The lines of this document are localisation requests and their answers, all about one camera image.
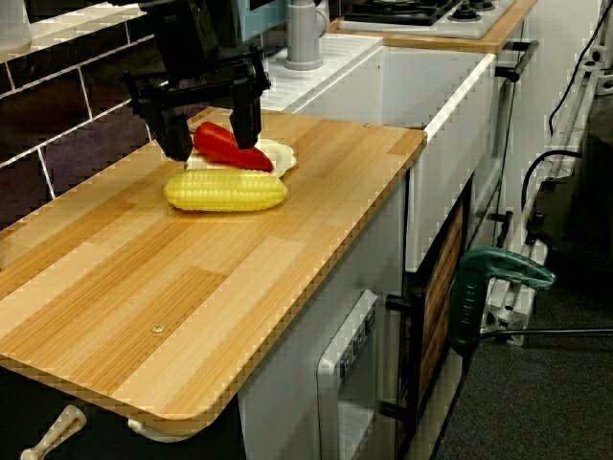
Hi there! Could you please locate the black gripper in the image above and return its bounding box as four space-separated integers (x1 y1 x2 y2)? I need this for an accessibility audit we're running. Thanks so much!
123 42 272 162

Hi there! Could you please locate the red toy pepper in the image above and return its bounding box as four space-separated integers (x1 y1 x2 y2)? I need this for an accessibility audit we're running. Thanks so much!
186 121 276 173

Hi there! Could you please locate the yellow toy corn cob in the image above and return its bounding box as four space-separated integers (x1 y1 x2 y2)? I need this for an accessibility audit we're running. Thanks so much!
164 167 289 213

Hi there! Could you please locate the cream scalloped plate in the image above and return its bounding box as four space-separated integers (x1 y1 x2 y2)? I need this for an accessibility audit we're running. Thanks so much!
184 138 298 179

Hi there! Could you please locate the teal plastic bin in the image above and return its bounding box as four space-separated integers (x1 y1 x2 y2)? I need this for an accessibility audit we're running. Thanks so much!
238 0 291 44

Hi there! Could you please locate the dark tile backsplash panel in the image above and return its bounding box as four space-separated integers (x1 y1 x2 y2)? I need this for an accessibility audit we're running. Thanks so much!
0 18 212 231

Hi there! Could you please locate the cream hutch shelf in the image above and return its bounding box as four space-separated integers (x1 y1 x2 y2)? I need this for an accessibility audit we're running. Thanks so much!
0 0 148 63

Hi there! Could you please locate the white toy kitchen body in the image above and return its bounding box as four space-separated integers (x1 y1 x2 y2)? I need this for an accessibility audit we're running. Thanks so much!
238 33 528 460

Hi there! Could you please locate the black burner grate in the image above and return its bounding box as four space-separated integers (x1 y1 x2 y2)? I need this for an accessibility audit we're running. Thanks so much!
343 0 464 28

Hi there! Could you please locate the grey dishwasher door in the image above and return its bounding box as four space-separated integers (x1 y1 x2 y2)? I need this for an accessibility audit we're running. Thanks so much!
315 288 379 460

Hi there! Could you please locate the grey toy stovetop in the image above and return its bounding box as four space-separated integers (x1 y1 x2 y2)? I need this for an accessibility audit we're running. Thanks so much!
337 0 516 39

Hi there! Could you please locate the wooden slat door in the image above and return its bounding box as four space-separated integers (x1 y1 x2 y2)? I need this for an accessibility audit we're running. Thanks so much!
419 205 465 408

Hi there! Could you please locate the white hook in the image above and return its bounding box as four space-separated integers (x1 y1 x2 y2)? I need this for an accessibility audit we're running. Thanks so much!
126 416 216 442

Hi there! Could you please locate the long black door handle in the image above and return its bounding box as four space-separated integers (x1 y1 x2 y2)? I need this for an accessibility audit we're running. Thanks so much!
385 287 425 427

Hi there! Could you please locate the short black door handle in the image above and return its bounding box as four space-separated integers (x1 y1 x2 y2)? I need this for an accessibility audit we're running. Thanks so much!
488 210 513 248

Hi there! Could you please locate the black oven handle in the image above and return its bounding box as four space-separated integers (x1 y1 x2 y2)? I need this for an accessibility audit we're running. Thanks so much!
494 40 538 82

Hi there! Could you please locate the cream peg handle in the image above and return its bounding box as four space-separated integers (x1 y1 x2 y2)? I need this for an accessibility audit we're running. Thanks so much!
21 404 88 460

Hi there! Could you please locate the thick black cable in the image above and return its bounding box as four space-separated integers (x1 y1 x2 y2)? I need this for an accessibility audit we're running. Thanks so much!
521 149 583 207

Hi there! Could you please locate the aluminium frame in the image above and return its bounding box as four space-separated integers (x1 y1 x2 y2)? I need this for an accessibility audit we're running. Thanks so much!
478 42 604 346

